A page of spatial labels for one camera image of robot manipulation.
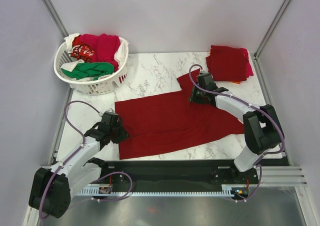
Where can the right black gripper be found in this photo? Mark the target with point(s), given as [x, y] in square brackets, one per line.
[193, 98]

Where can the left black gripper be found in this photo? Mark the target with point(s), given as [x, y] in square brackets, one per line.
[123, 134]

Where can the dark red t shirt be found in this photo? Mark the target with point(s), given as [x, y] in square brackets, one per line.
[169, 122]

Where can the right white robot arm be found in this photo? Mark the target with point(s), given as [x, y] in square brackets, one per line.
[262, 129]

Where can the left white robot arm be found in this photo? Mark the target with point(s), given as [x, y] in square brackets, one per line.
[54, 187]

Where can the folded dark red shirt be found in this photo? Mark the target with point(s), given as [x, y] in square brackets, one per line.
[227, 63]

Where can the folded pink shirt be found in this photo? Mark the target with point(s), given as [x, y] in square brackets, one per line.
[249, 71]

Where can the white laundry basket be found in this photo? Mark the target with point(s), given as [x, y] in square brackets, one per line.
[101, 86]

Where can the green shirt in basket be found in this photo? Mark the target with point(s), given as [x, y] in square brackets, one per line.
[89, 71]

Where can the white shirt in basket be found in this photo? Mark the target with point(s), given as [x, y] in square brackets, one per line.
[119, 56]

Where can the red printed shirt in basket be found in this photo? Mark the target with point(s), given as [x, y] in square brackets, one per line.
[81, 51]

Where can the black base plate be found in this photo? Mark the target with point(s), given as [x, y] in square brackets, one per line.
[175, 176]

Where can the aluminium rail bars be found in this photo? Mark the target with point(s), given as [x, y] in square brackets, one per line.
[268, 174]

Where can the right aluminium frame post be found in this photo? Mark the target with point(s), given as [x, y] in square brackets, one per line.
[274, 23]

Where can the aluminium frame post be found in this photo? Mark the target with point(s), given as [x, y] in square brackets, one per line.
[55, 17]
[274, 23]

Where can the left aluminium frame post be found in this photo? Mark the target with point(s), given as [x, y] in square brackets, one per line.
[55, 17]

